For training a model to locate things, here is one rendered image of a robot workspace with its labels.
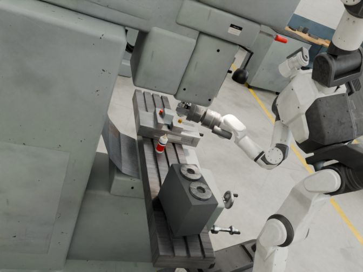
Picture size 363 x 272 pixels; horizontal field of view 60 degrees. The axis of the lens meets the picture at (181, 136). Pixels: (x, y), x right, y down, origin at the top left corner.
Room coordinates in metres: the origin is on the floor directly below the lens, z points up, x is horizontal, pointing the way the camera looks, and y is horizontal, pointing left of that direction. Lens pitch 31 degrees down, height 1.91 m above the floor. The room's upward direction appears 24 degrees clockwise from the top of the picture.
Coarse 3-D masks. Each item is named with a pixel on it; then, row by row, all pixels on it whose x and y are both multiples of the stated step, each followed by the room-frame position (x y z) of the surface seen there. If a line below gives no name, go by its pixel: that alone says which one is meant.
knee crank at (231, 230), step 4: (216, 224) 1.44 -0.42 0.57; (212, 228) 1.41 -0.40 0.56; (216, 228) 1.41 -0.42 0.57; (220, 228) 1.44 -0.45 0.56; (224, 228) 1.45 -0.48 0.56; (228, 228) 1.47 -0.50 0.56; (232, 228) 1.47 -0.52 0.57; (212, 232) 1.41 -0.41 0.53; (216, 232) 1.40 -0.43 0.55; (228, 232) 1.47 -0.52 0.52; (232, 232) 1.45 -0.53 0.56; (236, 232) 1.48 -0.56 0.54
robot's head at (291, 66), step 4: (296, 56) 1.40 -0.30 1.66; (288, 60) 1.42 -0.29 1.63; (292, 60) 1.40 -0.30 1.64; (296, 60) 1.39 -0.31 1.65; (280, 64) 1.43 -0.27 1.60; (284, 64) 1.41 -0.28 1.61; (288, 64) 1.40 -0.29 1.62; (292, 64) 1.39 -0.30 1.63; (296, 64) 1.39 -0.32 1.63; (300, 64) 1.38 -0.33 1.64; (280, 68) 1.42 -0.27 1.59; (284, 68) 1.40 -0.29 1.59; (288, 68) 1.39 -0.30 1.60; (292, 68) 1.39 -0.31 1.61; (296, 68) 1.39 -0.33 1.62; (280, 72) 1.41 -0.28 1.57; (284, 72) 1.40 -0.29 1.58; (288, 72) 1.40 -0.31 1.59; (292, 72) 1.38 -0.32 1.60; (296, 72) 1.37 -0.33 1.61; (284, 76) 1.41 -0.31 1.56; (288, 76) 1.42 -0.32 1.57
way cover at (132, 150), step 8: (104, 128) 1.17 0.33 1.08; (104, 136) 1.12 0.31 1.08; (120, 136) 1.39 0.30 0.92; (128, 136) 1.44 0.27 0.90; (112, 144) 1.22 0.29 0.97; (120, 144) 1.32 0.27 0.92; (128, 144) 1.37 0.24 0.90; (112, 152) 1.16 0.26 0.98; (120, 152) 1.26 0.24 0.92; (128, 152) 1.30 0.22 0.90; (112, 160) 1.11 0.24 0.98; (120, 160) 1.20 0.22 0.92; (128, 160) 1.24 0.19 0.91; (136, 160) 1.29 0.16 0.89; (120, 168) 1.14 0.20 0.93; (128, 168) 1.18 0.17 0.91; (136, 176) 1.17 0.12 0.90
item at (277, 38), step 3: (261, 33) 1.33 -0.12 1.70; (264, 33) 1.34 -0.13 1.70; (267, 33) 1.34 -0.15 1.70; (270, 36) 1.35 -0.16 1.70; (273, 36) 1.35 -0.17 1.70; (276, 36) 1.36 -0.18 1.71; (279, 36) 1.36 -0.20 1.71; (276, 39) 1.36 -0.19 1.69; (279, 39) 1.36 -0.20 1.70; (282, 39) 1.37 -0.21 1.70; (285, 39) 1.38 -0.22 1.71; (282, 42) 1.37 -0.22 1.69; (285, 42) 1.38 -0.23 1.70
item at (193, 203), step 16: (176, 176) 0.98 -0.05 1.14; (192, 176) 0.99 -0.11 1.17; (160, 192) 1.02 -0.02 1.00; (176, 192) 0.95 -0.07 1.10; (192, 192) 0.91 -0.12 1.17; (208, 192) 0.95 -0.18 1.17; (176, 208) 0.91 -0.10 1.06; (192, 208) 0.86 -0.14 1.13; (208, 208) 0.91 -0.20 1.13; (176, 224) 0.88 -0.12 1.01; (192, 224) 0.89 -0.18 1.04
